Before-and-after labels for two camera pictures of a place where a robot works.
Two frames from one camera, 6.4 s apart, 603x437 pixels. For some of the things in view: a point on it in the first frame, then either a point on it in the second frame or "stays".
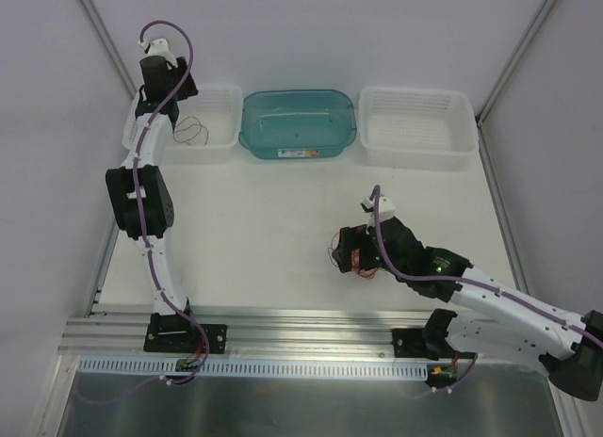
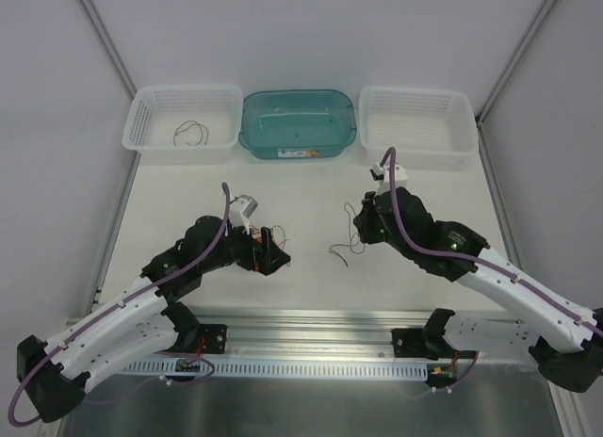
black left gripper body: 186,89 -> 263,256
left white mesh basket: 206,127 stays
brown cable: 332,249 -> 350,230
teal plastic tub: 298,123 stays
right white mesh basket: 417,128 stays
